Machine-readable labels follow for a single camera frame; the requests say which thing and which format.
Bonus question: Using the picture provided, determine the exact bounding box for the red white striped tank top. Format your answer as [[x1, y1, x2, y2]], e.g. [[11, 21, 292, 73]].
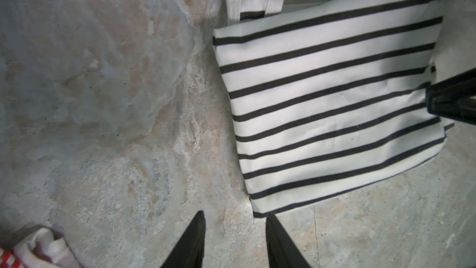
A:
[[1, 228, 81, 268]]

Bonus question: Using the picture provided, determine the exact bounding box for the black white zebra tank top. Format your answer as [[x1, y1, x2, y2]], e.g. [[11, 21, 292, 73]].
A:
[[213, 0, 454, 218]]

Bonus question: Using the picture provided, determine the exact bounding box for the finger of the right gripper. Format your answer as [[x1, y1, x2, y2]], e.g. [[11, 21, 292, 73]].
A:
[[425, 68, 476, 125]]

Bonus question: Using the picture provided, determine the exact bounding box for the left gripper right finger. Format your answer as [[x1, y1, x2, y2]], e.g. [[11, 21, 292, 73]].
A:
[[265, 213, 311, 268]]

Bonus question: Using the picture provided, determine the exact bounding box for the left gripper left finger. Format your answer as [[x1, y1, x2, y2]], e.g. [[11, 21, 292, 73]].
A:
[[161, 210, 206, 268]]

